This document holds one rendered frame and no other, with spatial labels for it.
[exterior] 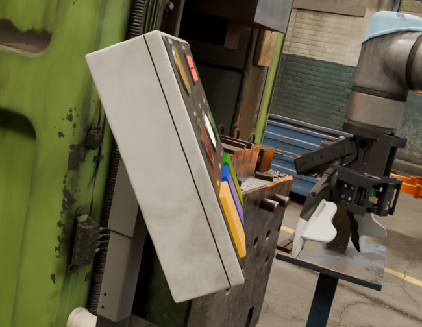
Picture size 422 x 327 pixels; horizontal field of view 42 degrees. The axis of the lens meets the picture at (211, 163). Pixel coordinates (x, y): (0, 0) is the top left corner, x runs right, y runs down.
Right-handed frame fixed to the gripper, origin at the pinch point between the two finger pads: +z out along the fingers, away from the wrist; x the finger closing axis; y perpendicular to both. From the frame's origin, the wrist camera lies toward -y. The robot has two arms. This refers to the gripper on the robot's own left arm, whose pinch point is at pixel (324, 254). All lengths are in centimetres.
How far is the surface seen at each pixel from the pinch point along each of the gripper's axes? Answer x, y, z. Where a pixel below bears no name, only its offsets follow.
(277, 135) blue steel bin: 303, -313, 36
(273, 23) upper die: 21, -45, -35
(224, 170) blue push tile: -17.5, -5.8, -10.7
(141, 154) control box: -35.3, 1.3, -14.0
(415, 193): 71, -29, 0
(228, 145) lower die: 18, -47, -6
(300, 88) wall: 653, -627, 2
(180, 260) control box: -30.5, 5.2, -3.6
